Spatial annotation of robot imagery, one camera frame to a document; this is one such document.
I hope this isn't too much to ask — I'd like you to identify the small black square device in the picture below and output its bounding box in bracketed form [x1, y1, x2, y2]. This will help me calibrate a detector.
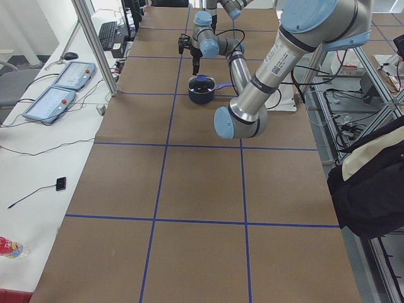
[56, 177, 67, 191]

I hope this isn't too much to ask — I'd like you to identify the blue saucepan with handle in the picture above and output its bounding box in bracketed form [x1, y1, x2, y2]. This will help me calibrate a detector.
[187, 74, 232, 105]

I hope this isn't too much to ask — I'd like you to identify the black and beige backpack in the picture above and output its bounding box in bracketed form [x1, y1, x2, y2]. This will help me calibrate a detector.
[327, 117, 403, 239]

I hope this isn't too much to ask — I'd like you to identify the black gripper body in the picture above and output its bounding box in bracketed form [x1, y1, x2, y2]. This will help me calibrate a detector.
[189, 44, 203, 66]

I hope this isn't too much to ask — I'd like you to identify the aluminium frame post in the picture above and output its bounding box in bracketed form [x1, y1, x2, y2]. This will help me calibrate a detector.
[71, 0, 118, 97]

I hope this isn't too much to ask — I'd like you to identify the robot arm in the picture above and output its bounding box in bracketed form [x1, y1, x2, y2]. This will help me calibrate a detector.
[185, 1, 251, 95]
[214, 0, 374, 139]

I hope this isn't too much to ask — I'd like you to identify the glass lid with blue knob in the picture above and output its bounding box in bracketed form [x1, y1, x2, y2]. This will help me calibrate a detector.
[187, 74, 216, 94]

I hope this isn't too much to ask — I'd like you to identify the black keyboard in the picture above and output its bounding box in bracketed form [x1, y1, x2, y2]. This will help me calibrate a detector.
[98, 21, 117, 51]

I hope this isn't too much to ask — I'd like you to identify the blue teach pendant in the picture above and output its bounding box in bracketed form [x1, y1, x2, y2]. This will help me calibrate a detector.
[22, 86, 76, 124]
[52, 61, 96, 92]

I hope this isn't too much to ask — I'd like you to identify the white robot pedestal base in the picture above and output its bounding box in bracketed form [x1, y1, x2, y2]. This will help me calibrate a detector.
[265, 84, 297, 112]

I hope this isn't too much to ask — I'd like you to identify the upper blue teach pendant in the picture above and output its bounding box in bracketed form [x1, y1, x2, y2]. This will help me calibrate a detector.
[52, 61, 96, 92]

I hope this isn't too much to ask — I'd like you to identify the brown paper table mat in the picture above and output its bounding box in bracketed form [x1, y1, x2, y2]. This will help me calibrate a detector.
[32, 8, 361, 302]

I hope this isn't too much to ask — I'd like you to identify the lower blue teach pendant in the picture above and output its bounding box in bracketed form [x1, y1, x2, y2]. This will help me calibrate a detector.
[22, 86, 76, 124]

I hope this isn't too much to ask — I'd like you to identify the black computer mouse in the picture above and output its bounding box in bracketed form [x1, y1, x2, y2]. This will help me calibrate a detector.
[63, 52, 78, 61]

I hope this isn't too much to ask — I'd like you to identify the red patterned drink bottle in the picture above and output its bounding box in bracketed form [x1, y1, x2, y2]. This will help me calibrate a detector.
[0, 237, 30, 260]

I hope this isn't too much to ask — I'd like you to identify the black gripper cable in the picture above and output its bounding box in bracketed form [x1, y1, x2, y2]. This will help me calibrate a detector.
[213, 28, 247, 51]

